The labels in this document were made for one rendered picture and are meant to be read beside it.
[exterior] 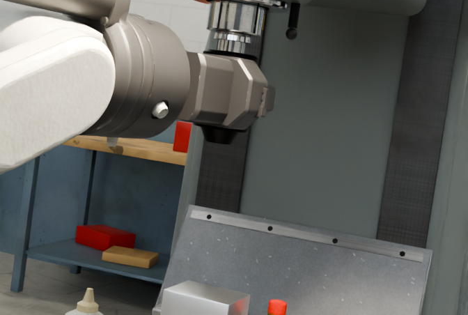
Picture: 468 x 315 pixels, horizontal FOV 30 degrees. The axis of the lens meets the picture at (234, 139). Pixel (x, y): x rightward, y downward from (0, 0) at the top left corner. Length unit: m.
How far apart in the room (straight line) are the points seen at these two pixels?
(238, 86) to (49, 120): 0.20
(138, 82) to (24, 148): 0.11
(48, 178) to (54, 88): 5.18
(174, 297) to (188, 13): 4.62
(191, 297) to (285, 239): 0.38
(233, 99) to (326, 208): 0.45
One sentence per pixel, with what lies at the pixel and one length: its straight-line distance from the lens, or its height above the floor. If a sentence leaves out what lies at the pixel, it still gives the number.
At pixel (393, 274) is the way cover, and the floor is 1.04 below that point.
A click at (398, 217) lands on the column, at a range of 1.08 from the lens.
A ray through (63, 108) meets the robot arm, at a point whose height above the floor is 1.21.
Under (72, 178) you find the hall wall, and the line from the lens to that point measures 5.60.
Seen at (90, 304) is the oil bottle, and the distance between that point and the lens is 0.85.
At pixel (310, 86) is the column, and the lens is 1.10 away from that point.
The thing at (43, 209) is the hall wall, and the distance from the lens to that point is 5.72.
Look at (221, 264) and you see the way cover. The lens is 1.11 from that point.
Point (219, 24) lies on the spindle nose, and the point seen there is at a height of 1.28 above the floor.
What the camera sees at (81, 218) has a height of 0.34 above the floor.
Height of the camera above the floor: 1.23
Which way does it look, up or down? 3 degrees down
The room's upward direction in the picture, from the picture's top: 8 degrees clockwise
